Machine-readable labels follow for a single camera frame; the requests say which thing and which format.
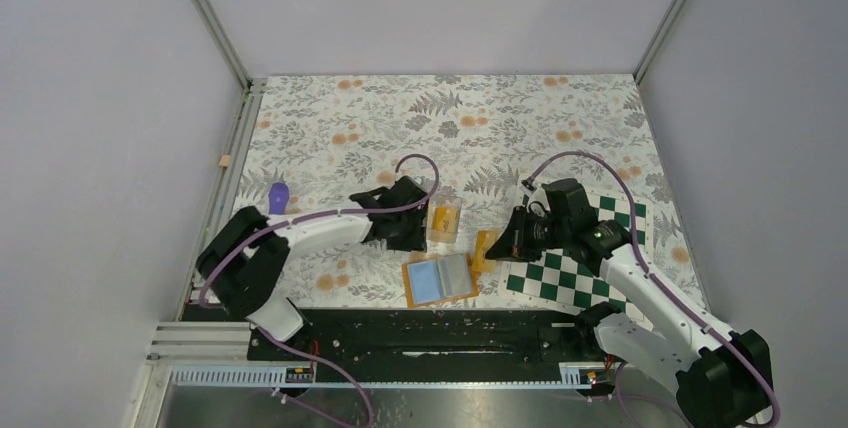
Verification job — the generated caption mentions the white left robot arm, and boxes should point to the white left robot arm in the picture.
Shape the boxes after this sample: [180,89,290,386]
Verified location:
[195,176,429,359]

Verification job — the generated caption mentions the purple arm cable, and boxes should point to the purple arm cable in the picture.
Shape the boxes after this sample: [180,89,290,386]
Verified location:
[197,153,442,428]
[521,150,783,428]

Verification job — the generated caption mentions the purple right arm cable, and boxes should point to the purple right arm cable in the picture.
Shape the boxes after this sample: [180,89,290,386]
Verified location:
[521,150,783,428]

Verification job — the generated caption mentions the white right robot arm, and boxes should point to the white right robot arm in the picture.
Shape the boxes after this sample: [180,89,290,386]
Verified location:
[486,178,779,427]

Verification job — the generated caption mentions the white slotted cable duct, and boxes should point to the white slotted cable duct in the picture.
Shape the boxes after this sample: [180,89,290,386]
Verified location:
[170,362,604,389]

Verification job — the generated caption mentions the gold VIP card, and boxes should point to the gold VIP card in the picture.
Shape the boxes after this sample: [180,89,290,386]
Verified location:
[470,230,499,274]

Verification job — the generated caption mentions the floral patterned table mat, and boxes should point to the floral patterned table mat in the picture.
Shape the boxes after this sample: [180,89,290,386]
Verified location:
[232,74,703,300]

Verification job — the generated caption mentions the clear box of orange blocks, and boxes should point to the clear box of orange blocks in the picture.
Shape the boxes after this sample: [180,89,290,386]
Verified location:
[426,195,462,244]

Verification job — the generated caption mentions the green white chessboard mat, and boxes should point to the green white chessboard mat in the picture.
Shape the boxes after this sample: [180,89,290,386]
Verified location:
[498,188,654,329]

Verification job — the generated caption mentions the aluminium frame rails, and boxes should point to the aluminium frame rails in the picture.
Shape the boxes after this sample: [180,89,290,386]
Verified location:
[147,322,252,362]

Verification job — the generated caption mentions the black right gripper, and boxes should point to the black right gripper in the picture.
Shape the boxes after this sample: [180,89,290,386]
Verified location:
[486,205,571,262]

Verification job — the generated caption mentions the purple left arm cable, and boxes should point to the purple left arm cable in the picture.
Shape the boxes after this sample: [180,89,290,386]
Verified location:
[197,153,442,428]

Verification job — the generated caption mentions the orange leather card holder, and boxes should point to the orange leather card holder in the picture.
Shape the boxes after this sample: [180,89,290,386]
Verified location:
[402,254,479,309]

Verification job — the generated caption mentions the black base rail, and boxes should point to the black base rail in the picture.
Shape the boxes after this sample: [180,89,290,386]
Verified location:
[287,309,608,376]

